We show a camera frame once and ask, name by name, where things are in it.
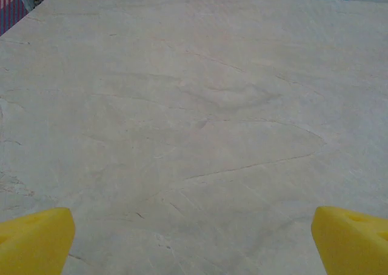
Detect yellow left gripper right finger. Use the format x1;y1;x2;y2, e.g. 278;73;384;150
311;205;388;275

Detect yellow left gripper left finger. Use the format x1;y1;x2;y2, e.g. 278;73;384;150
0;207;76;275

